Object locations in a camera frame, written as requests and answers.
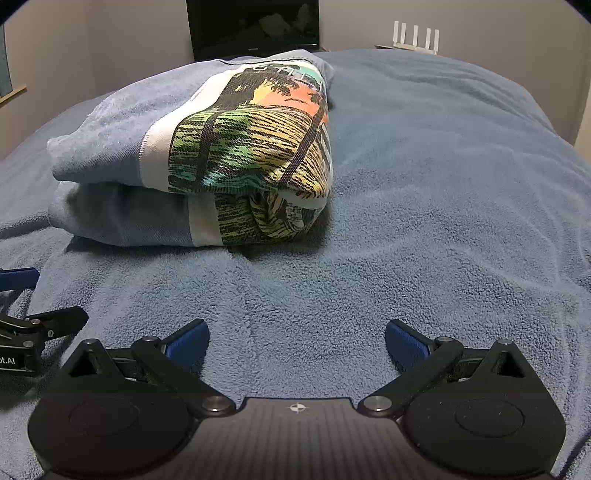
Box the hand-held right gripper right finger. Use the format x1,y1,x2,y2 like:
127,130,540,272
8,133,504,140
359,319,537,418

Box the wooden ledge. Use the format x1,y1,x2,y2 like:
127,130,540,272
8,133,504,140
0,84,28,105

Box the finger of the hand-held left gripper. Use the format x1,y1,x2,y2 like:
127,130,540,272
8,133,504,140
0,267,40,297
0,306,89,345

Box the black television screen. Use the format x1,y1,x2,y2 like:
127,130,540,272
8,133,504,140
185,0,320,62

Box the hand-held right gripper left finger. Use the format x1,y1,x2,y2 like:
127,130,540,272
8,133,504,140
60,318,236,416

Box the light blue printed sweatshirt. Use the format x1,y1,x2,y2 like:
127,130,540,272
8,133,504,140
46,48,335,248

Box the blue fleece blanket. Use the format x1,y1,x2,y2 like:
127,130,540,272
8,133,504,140
0,48,591,480

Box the white router with antennas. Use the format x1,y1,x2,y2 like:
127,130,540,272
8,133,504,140
375,21,441,56

